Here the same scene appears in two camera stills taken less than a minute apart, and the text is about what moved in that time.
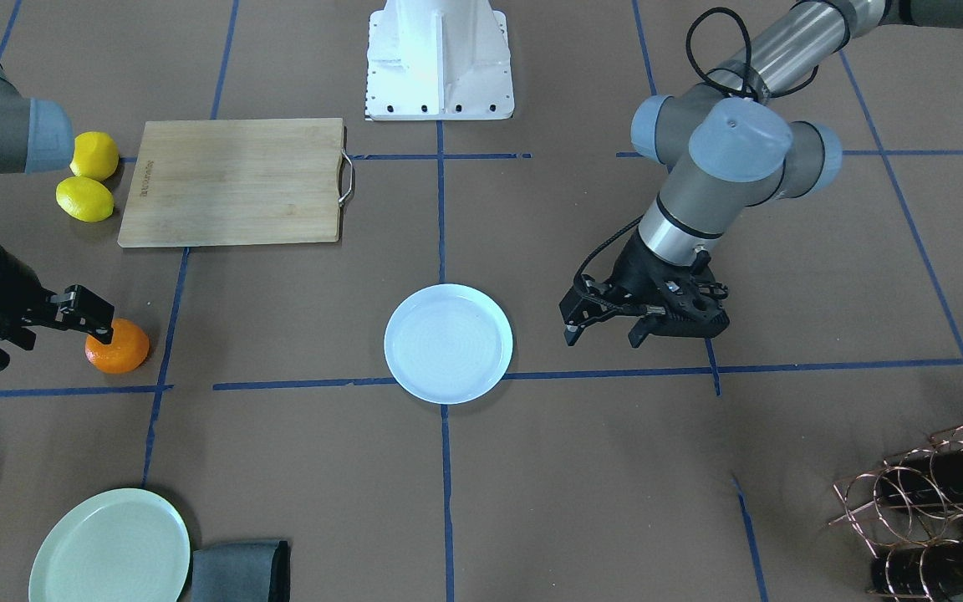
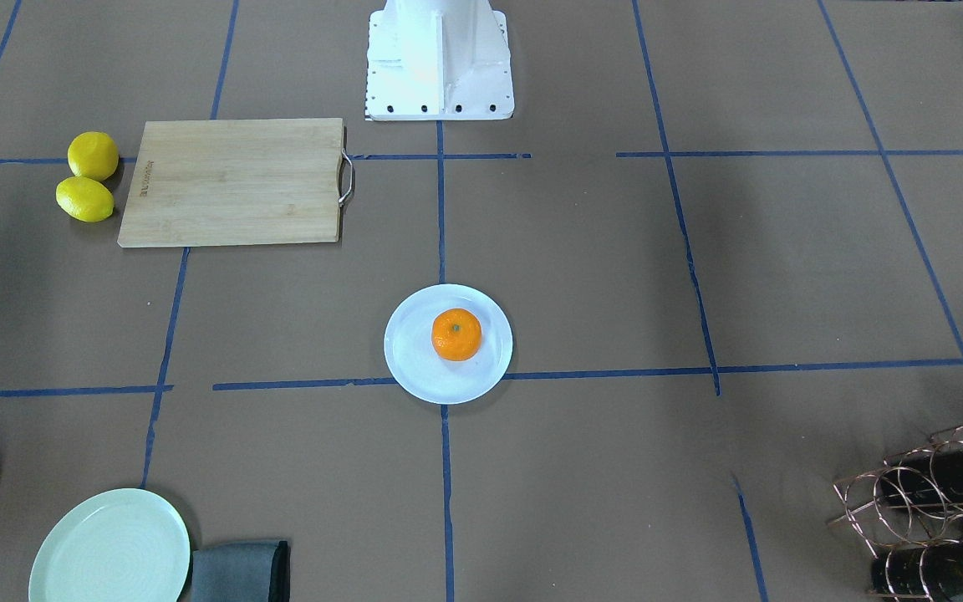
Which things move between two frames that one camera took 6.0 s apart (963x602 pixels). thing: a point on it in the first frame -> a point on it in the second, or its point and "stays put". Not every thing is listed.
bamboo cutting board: [236, 181] stays put
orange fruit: [127, 350] -> [456, 334]
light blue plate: [448, 344] stays put
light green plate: [120, 545] stays put
